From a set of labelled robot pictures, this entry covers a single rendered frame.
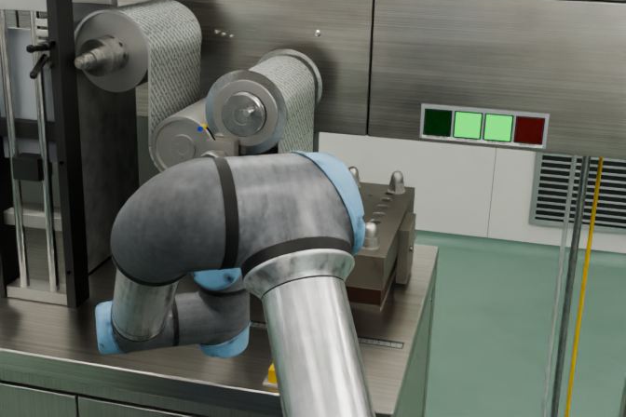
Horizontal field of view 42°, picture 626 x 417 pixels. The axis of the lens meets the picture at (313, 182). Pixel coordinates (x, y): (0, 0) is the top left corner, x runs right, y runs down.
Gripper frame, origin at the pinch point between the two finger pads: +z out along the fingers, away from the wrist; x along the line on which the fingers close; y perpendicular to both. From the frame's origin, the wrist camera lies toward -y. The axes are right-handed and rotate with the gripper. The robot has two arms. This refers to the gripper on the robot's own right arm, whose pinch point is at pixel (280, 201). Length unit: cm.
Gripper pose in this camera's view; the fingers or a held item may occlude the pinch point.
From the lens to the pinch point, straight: 146.2
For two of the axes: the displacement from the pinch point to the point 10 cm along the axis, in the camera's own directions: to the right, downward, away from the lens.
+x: -9.7, -1.0, 2.2
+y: 0.3, -9.5, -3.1
